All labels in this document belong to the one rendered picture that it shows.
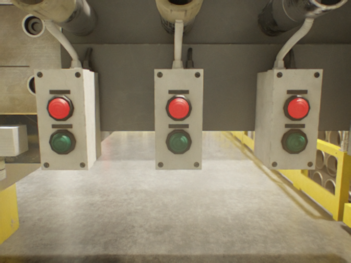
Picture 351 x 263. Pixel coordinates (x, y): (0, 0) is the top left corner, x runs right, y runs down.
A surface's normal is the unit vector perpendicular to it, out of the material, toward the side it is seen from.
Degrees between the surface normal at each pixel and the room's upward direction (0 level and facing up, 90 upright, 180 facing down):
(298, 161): 90
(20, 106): 90
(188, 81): 90
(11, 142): 90
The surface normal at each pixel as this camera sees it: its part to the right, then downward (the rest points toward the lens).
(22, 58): 0.01, 0.16
